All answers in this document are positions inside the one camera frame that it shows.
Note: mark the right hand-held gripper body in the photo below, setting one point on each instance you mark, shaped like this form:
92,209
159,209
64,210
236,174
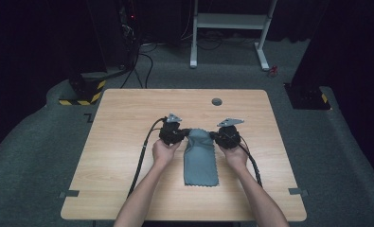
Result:
228,138

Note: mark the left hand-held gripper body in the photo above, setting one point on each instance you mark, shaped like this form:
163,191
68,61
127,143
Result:
169,134

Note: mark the grey cloth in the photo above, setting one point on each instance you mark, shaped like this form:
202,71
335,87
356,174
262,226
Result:
200,160

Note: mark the person's right hand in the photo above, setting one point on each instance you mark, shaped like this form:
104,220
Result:
236,157

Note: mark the person's left hand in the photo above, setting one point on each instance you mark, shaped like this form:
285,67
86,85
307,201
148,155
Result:
162,154

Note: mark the grey round table grommet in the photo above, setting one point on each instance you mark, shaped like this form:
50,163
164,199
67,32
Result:
217,101

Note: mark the small red object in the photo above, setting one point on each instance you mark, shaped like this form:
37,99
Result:
273,71

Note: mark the grey tape piece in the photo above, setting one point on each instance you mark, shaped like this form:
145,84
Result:
71,193
296,191

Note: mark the black stand base yellow mark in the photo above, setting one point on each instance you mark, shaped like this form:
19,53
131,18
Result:
306,97

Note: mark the black stand base yellow striped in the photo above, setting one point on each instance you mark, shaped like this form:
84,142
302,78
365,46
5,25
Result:
86,91

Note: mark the dark equipment rack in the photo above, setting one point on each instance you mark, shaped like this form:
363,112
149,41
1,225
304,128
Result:
128,31

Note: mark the white metal desk frame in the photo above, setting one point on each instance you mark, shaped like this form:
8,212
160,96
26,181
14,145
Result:
228,21

